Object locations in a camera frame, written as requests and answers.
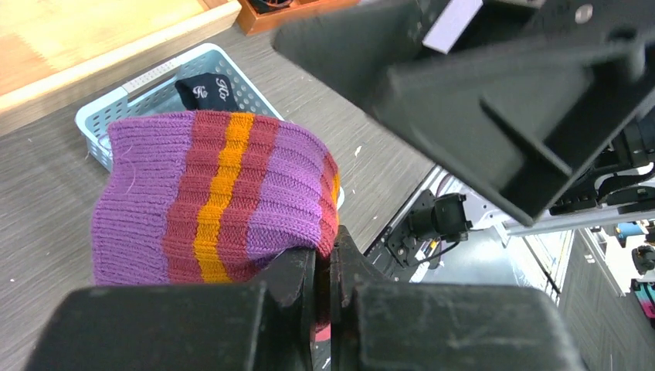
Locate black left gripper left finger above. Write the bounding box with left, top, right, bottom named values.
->
left=256, top=249, right=317, bottom=370

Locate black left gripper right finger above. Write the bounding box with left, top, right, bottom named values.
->
left=330, top=225, right=388, bottom=370

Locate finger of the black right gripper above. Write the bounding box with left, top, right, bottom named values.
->
left=272, top=1, right=654, bottom=226

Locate purple striped sock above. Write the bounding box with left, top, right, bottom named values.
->
left=91, top=111, right=340, bottom=285

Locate navy sock with white cuff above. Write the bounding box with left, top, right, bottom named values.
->
left=175, top=73, right=239, bottom=112

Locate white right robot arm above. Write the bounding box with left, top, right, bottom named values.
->
left=272, top=1, right=654, bottom=226

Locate wooden hanger stand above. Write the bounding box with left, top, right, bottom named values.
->
left=1, top=1, right=242, bottom=134

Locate light blue plastic basket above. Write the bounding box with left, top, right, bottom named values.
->
left=74, top=43, right=346, bottom=211

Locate orange wooden compartment tray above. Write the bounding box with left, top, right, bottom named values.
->
left=236, top=0, right=359, bottom=36

